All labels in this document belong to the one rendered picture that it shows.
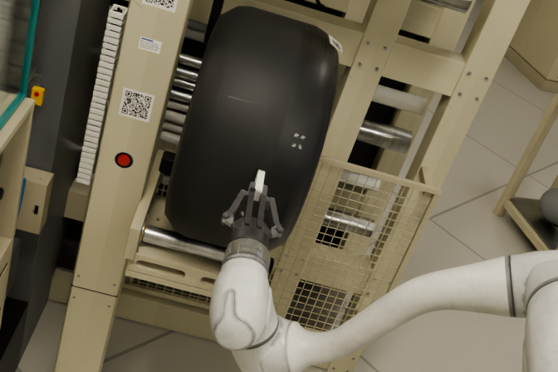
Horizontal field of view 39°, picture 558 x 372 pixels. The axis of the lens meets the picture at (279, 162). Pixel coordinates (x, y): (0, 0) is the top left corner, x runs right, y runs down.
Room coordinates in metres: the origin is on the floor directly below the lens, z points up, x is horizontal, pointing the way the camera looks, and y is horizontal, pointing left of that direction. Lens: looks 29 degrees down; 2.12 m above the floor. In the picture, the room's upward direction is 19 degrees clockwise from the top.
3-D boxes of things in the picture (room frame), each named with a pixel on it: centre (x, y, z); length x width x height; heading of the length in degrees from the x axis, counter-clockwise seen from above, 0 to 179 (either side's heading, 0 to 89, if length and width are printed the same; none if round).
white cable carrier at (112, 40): (1.66, 0.46, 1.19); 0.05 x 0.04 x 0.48; 7
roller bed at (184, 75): (2.10, 0.39, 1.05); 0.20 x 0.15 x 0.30; 97
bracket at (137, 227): (1.73, 0.30, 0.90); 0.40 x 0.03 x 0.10; 7
